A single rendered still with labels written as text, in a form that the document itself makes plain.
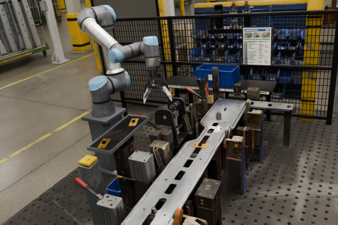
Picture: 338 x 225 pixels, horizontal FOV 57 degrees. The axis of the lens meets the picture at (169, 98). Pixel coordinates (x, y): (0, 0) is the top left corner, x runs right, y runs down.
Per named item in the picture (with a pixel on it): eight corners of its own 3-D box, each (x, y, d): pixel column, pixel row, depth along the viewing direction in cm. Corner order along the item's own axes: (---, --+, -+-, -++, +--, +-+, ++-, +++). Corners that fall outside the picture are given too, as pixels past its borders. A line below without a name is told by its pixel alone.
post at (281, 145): (294, 149, 208) (297, 110, 197) (277, 147, 213) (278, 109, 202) (295, 144, 213) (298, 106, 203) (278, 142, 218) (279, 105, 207)
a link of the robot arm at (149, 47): (150, 36, 166) (160, 35, 160) (153, 57, 168) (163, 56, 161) (138, 37, 161) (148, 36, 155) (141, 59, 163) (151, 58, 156)
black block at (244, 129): (251, 175, 188) (251, 132, 178) (234, 171, 193) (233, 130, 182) (254, 167, 195) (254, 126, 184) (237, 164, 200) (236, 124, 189)
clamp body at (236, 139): (244, 198, 170) (244, 143, 157) (223, 193, 175) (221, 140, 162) (248, 188, 178) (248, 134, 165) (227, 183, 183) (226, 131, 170)
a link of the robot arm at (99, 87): (87, 99, 195) (83, 79, 190) (106, 92, 203) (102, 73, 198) (97, 103, 186) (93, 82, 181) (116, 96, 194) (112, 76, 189)
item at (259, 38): (271, 66, 236) (272, 25, 224) (242, 65, 246) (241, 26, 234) (272, 66, 237) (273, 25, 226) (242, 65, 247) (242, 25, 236)
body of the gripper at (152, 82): (147, 90, 160) (144, 67, 158) (150, 88, 169) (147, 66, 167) (161, 89, 159) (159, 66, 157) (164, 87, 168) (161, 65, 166)
